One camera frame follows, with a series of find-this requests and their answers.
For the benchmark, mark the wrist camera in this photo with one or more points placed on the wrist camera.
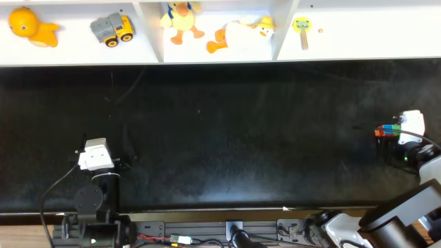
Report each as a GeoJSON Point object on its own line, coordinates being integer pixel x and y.
{"type": "Point", "coordinates": [411, 125]}
{"type": "Point", "coordinates": [96, 156]}

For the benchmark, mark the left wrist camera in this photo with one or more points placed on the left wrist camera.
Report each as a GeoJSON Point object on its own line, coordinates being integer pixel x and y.
{"type": "Point", "coordinates": [96, 156]}

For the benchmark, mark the grey and yellow toy truck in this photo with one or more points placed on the grey and yellow toy truck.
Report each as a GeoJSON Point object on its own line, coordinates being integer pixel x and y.
{"type": "Point", "coordinates": [112, 29]}

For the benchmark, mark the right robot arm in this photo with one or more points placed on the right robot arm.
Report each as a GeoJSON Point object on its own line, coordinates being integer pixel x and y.
{"type": "Point", "coordinates": [406, 213]}

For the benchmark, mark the mounting rail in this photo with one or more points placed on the mounting rail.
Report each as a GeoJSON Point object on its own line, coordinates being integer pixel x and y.
{"type": "Point", "coordinates": [206, 234]}

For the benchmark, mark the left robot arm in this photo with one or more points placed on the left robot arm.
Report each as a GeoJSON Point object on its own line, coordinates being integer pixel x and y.
{"type": "Point", "coordinates": [89, 199]}

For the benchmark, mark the yellow rattle drum toy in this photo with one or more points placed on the yellow rattle drum toy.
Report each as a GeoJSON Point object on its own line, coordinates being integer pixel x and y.
{"type": "Point", "coordinates": [302, 25]}

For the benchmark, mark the many-coloured puzzle cube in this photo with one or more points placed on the many-coloured puzzle cube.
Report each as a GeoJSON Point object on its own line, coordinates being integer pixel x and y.
{"type": "Point", "coordinates": [387, 130]}

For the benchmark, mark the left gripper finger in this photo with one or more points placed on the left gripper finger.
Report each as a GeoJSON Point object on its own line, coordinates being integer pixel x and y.
{"type": "Point", "coordinates": [83, 143]}
{"type": "Point", "coordinates": [128, 148]}

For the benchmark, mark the yellow rubber duck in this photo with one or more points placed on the yellow rubber duck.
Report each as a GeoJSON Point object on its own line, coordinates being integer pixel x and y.
{"type": "Point", "coordinates": [24, 24]}

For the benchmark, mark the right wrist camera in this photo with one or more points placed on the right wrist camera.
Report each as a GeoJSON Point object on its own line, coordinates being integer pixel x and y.
{"type": "Point", "coordinates": [411, 125]}

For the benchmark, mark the white shelf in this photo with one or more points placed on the white shelf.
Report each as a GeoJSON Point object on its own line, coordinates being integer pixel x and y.
{"type": "Point", "coordinates": [361, 41]}

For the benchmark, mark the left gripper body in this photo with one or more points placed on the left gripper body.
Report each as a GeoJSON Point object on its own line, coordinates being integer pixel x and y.
{"type": "Point", "coordinates": [122, 164]}

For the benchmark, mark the white plush duck yellow hat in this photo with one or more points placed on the white plush duck yellow hat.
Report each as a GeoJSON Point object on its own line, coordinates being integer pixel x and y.
{"type": "Point", "coordinates": [244, 36]}

